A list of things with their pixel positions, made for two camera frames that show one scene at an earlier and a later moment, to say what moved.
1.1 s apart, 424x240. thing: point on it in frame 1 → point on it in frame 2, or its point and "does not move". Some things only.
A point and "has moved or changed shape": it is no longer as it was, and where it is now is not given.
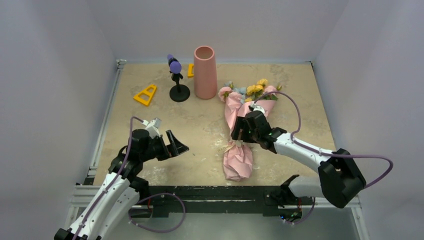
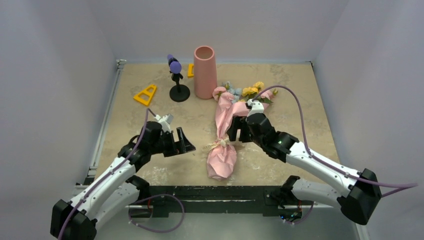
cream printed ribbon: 237,143 → 223,143
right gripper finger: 246,132 does not move
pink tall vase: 205,76 does not move
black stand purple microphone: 179,93 does not move
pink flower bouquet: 238,160 has moved or changed shape
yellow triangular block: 147,92 does not move
